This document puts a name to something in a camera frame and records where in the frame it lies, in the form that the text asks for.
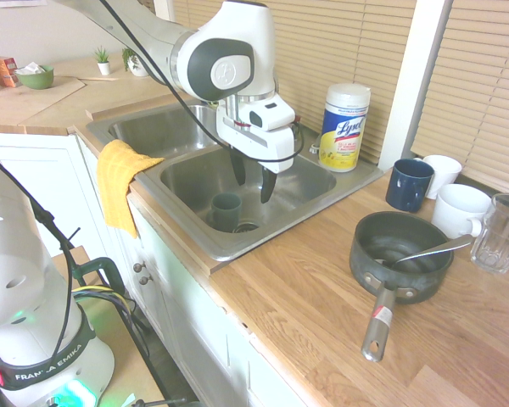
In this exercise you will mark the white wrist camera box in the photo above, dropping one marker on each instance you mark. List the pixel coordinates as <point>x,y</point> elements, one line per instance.
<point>275,113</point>

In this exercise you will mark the green bowl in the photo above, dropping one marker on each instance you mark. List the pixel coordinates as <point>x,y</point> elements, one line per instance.
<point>36,78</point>

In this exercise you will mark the white kitchen cabinet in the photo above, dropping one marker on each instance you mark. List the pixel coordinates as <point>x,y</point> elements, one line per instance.
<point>186,305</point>

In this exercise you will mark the dark green mug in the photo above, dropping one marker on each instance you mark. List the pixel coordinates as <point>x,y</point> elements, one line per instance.
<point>225,212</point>

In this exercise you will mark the orange cardboard box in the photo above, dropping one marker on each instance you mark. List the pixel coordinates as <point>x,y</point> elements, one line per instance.
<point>3,70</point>

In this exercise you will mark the small spiky potted plant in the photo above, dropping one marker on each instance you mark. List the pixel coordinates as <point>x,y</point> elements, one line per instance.
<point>103,59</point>

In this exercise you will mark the small white fitting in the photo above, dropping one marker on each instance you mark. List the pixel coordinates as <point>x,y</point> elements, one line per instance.
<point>316,148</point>

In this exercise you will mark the metal spoon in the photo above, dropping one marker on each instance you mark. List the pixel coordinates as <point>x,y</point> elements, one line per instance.
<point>441,247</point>

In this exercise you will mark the stainless steel double sink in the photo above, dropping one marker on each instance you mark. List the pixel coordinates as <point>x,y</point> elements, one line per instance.
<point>186,178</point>

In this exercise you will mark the navy blue mug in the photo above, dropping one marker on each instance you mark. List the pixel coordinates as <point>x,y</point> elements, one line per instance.
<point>407,186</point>

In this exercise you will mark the narrow beige window blind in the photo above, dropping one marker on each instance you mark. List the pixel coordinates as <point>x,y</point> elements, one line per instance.
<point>479,89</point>

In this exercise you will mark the round cabinet knob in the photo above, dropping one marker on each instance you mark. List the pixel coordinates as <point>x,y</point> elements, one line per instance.
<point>144,280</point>
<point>139,266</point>

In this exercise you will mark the leafy plant in white pot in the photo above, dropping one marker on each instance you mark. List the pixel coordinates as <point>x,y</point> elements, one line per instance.
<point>132,61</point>

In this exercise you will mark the yellow dish cloth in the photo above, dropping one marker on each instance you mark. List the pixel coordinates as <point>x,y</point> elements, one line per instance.
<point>116,182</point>

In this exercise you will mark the light wooden board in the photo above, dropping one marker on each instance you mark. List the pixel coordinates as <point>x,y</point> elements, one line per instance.
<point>29,99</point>

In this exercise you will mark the wide beige window blind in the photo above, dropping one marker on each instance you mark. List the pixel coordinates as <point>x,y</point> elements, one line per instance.
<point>322,51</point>

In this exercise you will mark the metal sink drain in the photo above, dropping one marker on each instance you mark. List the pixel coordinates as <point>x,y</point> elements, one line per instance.
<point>246,227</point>

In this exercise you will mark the crumpled white paper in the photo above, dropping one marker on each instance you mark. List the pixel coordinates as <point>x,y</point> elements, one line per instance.
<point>31,68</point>

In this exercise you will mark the green clamp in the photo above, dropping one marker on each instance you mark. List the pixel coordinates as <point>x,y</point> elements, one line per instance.
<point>106,269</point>

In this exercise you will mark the white mug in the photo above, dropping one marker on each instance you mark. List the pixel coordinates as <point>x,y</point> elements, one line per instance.
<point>458,210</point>
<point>443,174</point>

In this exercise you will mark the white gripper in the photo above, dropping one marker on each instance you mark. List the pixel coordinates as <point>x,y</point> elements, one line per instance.
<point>263,146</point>

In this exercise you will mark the Lysol wipes canister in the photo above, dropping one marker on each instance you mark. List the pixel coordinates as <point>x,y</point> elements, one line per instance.
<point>343,131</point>

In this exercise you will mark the clear drinking glass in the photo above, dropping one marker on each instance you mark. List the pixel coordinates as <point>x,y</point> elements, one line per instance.
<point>498,237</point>

